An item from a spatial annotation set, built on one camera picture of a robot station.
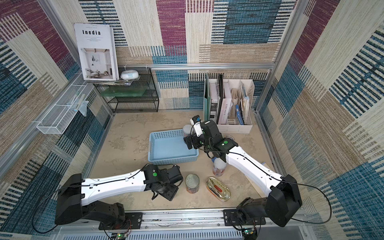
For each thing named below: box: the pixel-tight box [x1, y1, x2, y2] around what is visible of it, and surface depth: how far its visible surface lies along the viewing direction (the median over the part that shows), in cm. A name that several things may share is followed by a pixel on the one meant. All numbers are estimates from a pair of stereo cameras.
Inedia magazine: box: [74, 23, 119, 81], surface depth 79 cm
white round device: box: [120, 69, 139, 80], surface depth 89 cm
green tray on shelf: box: [100, 86, 147, 97], surface depth 101 cm
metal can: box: [185, 173, 200, 194], surface depth 79 cm
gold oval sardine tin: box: [205, 176, 231, 202], surface depth 81 cm
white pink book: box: [218, 88, 232, 125], surface depth 94 cm
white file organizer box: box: [208, 79, 255, 134], surface depth 102 cm
